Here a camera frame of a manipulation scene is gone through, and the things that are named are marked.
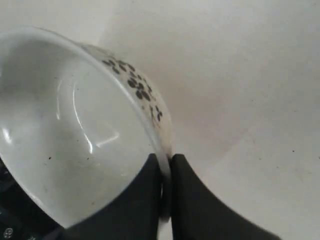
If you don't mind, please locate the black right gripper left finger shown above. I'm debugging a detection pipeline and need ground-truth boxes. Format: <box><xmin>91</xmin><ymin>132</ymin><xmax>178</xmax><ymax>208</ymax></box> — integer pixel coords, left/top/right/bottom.
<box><xmin>59</xmin><ymin>154</ymin><xmax>162</xmax><ymax>240</ymax></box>

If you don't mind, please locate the white ceramic bowl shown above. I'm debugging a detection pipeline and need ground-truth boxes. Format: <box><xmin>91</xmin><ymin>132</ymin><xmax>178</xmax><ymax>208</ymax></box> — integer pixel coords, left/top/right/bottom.
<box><xmin>0</xmin><ymin>26</ymin><xmax>173</xmax><ymax>228</ymax></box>

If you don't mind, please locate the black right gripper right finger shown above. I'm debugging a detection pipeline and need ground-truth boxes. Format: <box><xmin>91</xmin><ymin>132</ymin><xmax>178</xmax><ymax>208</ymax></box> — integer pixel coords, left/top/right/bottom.
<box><xmin>171</xmin><ymin>154</ymin><xmax>279</xmax><ymax>240</ymax></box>

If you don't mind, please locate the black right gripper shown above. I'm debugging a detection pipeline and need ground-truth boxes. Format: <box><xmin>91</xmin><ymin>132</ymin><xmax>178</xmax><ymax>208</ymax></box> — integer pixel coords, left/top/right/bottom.
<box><xmin>0</xmin><ymin>162</ymin><xmax>63</xmax><ymax>240</ymax></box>

